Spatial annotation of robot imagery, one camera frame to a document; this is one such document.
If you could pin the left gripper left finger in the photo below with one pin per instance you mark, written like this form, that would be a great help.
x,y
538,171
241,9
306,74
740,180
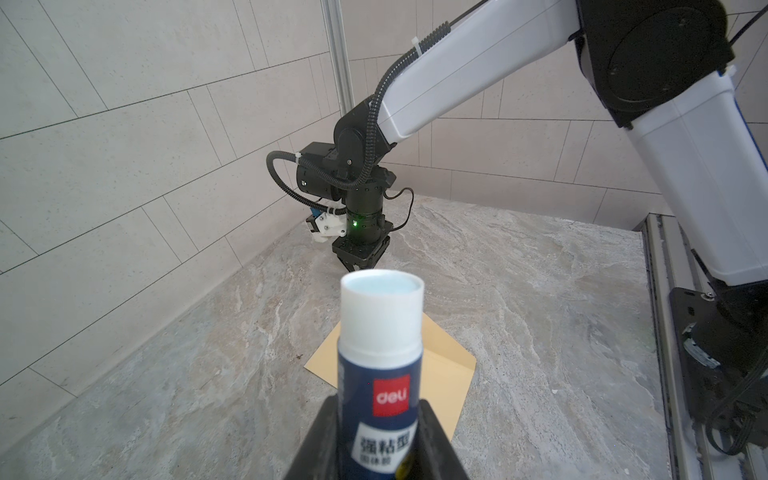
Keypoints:
x,y
317,457

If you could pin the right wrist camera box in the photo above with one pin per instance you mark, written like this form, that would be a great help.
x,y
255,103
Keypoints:
x,y
324,226

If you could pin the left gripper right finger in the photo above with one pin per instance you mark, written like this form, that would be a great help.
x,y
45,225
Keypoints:
x,y
437,460

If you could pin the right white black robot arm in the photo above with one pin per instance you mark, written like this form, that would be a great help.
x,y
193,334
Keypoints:
x,y
657,67

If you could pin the blue white glue stick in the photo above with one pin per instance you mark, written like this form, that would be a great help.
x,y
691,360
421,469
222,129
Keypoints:
x,y
380,353

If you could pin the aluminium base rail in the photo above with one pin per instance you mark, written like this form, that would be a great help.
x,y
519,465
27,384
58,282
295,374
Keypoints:
x,y
670,264

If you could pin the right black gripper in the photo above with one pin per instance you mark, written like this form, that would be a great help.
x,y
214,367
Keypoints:
x,y
363,244

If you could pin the yellow paper envelope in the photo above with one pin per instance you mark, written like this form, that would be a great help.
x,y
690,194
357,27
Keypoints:
x,y
447,371

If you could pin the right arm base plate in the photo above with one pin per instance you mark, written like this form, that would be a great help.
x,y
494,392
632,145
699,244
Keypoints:
x,y
724,368

